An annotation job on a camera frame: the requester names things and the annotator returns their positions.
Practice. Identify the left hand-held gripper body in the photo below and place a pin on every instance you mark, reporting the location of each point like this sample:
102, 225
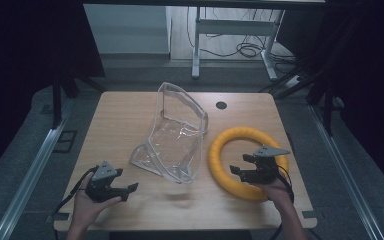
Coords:
104, 173

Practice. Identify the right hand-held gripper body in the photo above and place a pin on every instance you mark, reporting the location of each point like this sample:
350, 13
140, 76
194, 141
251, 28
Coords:
263, 166

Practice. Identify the clear plastic bag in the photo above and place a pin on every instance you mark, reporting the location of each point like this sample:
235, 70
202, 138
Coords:
176, 140

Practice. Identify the person's right hand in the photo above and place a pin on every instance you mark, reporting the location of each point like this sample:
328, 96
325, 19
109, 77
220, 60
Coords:
275, 192

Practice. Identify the person's left hand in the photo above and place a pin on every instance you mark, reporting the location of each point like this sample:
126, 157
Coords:
86, 208

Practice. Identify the black round table grommet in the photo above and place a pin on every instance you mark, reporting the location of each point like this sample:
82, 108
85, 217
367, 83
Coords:
221, 105

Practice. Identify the black metal stand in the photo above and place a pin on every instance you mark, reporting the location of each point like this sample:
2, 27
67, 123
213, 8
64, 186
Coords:
57, 100

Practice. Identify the black curtain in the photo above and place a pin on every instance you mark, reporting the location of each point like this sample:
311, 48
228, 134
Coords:
363, 83
23, 66

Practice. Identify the aluminium rail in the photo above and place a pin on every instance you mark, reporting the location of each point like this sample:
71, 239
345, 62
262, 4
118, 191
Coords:
343, 176
30, 180

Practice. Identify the white metal desk frame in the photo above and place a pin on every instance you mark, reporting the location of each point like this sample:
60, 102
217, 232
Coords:
233, 27

